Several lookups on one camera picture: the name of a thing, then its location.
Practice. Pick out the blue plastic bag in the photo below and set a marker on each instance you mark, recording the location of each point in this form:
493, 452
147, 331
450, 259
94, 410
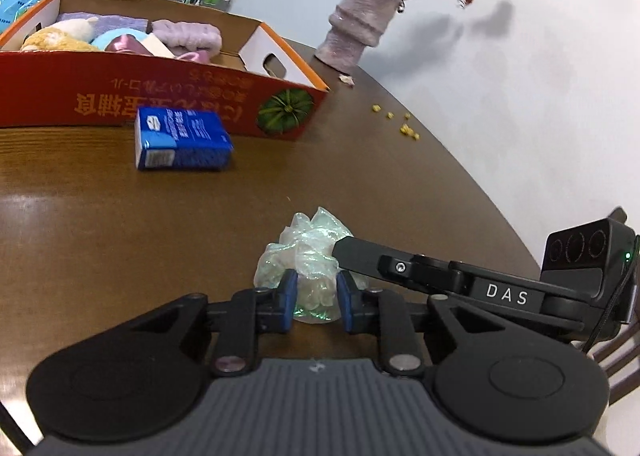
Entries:
15, 6

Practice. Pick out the pink bow item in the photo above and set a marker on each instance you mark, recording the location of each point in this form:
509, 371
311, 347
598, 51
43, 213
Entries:
192, 58

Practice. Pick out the purple towel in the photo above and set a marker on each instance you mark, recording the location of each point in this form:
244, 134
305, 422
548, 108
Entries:
115, 22

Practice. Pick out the white plush toy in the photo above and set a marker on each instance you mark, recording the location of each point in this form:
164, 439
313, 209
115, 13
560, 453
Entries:
75, 26

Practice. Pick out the clear plastic bag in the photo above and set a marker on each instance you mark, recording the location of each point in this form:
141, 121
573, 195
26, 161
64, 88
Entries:
305, 256

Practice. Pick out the blue tissue pack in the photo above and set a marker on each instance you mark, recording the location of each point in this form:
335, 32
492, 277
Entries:
180, 136

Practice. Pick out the lilac ribbed vase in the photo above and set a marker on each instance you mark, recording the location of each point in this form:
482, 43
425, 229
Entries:
355, 26

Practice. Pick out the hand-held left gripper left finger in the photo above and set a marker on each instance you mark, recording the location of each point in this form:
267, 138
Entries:
289, 303

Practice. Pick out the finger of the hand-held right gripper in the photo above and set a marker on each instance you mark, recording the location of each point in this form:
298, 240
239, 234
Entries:
380, 261

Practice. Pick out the orange cardboard box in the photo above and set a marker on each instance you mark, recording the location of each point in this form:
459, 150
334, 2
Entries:
150, 91

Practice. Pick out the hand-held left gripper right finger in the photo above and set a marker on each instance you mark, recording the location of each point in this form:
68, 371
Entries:
345, 303

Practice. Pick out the yellow plush toy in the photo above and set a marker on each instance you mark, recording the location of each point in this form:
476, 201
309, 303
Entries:
50, 40

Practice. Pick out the scattered yellow crumbs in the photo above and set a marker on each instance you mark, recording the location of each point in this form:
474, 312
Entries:
404, 129

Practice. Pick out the fallen dried petal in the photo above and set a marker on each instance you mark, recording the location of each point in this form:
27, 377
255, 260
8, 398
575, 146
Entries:
347, 80

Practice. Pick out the pink satin cloth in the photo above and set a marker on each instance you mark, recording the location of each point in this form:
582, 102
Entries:
130, 44

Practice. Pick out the white soft item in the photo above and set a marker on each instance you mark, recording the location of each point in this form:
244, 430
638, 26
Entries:
159, 46

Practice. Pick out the wooden chair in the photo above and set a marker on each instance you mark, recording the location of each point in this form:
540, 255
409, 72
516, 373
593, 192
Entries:
622, 366

